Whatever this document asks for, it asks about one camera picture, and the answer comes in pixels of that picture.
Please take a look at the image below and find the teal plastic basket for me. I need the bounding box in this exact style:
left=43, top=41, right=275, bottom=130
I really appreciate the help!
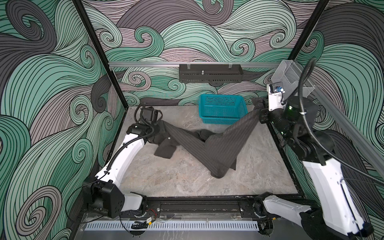
left=199, top=95, right=248, bottom=125

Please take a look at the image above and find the dark pinstriped long sleeve shirt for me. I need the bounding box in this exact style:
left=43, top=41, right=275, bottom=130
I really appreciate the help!
left=150, top=98, right=266, bottom=179

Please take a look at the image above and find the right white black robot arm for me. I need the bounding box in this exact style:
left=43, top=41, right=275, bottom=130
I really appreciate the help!
left=259, top=58, right=374, bottom=240

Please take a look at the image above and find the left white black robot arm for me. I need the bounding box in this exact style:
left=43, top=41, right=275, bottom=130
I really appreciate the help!
left=82, top=106, right=163, bottom=219

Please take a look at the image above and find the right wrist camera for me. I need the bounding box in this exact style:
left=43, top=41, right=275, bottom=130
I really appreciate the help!
left=267, top=82, right=285, bottom=112

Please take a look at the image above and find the clear plastic wall bin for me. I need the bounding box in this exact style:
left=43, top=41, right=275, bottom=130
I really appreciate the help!
left=271, top=60, right=304, bottom=100

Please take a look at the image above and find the aluminium back wall rail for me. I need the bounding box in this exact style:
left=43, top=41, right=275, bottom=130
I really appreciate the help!
left=108, top=61, right=280, bottom=69

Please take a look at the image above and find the aluminium wall rail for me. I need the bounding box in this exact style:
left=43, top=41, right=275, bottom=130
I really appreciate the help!
left=313, top=87, right=384, bottom=178
left=108, top=61, right=280, bottom=69

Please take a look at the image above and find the black perforated wall tray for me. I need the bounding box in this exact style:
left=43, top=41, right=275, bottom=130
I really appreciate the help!
left=179, top=64, right=244, bottom=87

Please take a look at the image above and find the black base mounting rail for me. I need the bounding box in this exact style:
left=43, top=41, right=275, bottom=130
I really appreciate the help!
left=78, top=196, right=319, bottom=221

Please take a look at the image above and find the aluminium right wall rail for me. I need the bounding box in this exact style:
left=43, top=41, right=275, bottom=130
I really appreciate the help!
left=313, top=87, right=384, bottom=178

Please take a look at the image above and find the right black frame post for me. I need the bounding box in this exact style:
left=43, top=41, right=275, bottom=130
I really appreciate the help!
left=262, top=0, right=330, bottom=109

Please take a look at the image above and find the black frame post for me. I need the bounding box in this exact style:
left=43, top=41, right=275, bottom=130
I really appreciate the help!
left=72, top=0, right=129, bottom=111
left=262, top=0, right=330, bottom=109

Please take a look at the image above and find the white slotted cable duct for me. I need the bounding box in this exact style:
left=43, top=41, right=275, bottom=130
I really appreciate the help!
left=85, top=220, right=259, bottom=232

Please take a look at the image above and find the left black frame post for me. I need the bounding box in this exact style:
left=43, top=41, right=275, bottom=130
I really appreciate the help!
left=72, top=0, right=129, bottom=111

